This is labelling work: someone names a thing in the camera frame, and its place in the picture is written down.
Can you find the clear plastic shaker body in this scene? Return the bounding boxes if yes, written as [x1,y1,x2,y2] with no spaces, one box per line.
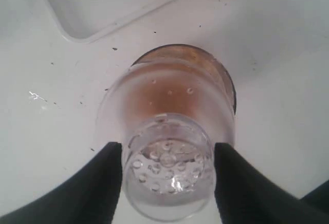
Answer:
[131,44,236,111]

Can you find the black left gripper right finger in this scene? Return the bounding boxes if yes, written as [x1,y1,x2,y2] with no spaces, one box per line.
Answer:
[214,143,328,223]

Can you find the wooden cubes and gold coins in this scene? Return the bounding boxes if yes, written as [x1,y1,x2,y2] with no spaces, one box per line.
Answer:
[124,58,234,120]

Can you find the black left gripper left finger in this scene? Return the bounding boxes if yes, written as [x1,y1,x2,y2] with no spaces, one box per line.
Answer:
[1,142,122,223]

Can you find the clear plastic shaker lid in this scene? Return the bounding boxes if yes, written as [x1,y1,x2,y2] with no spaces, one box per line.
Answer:
[97,57,236,221]

